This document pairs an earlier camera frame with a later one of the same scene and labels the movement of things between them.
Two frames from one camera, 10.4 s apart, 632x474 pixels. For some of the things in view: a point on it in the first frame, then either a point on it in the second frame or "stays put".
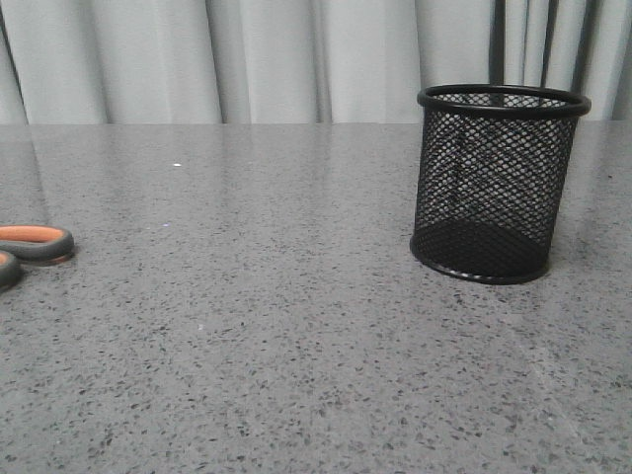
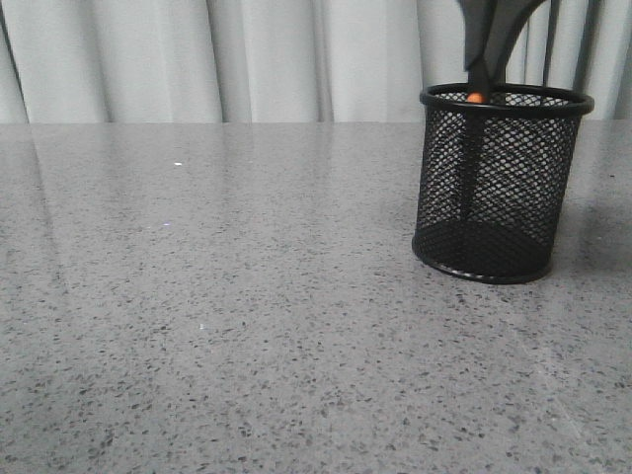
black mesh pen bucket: [492, 175] stays put
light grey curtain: [131, 62] stays put
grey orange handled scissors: [32, 245] → [488, 28]
